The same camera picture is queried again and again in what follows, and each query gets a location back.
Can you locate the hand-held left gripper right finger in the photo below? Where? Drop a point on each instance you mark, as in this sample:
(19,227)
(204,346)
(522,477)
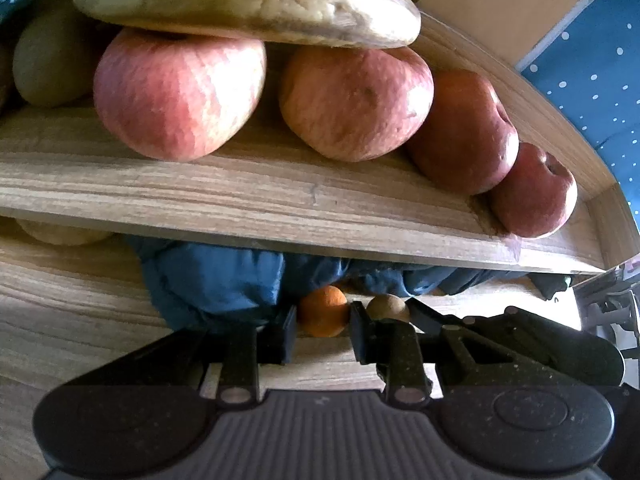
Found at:
(361,332)

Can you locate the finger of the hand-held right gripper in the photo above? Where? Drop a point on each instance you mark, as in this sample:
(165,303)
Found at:
(440,312)

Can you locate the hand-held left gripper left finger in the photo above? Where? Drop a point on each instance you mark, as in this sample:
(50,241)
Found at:
(286,335)

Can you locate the small tan round fruit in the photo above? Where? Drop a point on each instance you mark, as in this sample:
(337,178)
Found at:
(387,307)

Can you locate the orange tangerine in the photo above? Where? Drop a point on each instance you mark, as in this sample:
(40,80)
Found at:
(323,312)

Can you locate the dark blue puffy jacket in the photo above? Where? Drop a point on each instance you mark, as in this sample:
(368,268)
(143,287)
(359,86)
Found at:
(215,280)

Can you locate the wooden shelf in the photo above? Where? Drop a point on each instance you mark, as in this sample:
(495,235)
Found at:
(250,200)

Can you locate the dark red apple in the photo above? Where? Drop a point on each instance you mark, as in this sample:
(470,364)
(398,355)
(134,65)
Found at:
(465,130)
(537,190)

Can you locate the pale red striped apple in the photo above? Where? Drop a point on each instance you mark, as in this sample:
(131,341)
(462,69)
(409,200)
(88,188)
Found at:
(355,105)
(180,95)

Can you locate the tan potato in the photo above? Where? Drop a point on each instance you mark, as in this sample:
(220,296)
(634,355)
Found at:
(62,232)

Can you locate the blue dotted curtain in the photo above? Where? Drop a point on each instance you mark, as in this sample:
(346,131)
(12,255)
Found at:
(595,70)

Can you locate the wooden cabinet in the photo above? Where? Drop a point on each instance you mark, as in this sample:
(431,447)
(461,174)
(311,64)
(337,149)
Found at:
(490,5)

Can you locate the yellow spotted banana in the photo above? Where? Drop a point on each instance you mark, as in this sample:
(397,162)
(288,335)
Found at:
(240,0)

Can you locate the brown kiwi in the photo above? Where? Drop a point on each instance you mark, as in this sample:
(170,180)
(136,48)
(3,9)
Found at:
(52,60)

